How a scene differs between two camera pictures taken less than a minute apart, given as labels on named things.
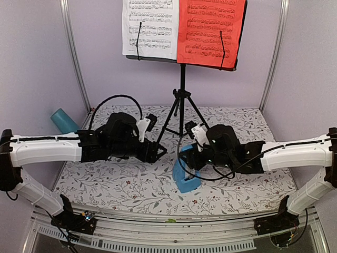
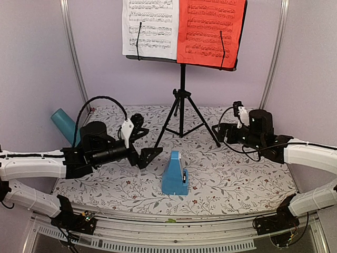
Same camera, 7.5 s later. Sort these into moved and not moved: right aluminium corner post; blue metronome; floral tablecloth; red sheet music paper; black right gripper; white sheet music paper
Moved: black right gripper; blue metronome
Not moved: white sheet music paper; red sheet music paper; floral tablecloth; right aluminium corner post
